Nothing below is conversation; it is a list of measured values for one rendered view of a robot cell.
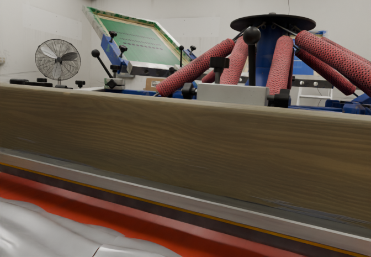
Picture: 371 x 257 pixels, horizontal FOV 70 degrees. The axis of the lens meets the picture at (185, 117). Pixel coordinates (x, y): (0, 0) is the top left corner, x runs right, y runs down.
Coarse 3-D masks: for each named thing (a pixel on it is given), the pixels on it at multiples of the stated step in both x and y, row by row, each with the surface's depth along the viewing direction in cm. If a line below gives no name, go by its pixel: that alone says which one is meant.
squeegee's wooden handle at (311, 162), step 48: (0, 96) 27; (48, 96) 24; (96, 96) 22; (144, 96) 22; (0, 144) 28; (48, 144) 25; (96, 144) 23; (144, 144) 21; (192, 144) 19; (240, 144) 18; (288, 144) 17; (336, 144) 16; (240, 192) 18; (288, 192) 17; (336, 192) 16
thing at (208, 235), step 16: (144, 224) 22; (160, 224) 22; (176, 224) 22; (160, 240) 20; (176, 240) 20; (192, 240) 20; (208, 240) 20; (224, 240) 20; (240, 240) 21; (192, 256) 18; (208, 256) 18; (224, 256) 18; (240, 256) 19; (256, 256) 19; (272, 256) 19; (288, 256) 19; (304, 256) 19
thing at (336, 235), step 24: (24, 168) 25; (48, 168) 23; (72, 168) 23; (120, 192) 21; (144, 192) 20; (168, 192) 19; (192, 192) 19; (216, 216) 18; (240, 216) 17; (264, 216) 16; (288, 216) 16; (312, 240) 16; (336, 240) 15; (360, 240) 15
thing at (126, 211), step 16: (0, 176) 30; (16, 176) 30; (0, 192) 26; (16, 192) 26; (32, 192) 26; (48, 192) 27; (64, 192) 27; (48, 208) 24; (64, 208) 24; (80, 208) 24; (96, 208) 24; (112, 208) 24; (128, 208) 24; (96, 224) 21; (112, 224) 22; (128, 224) 22
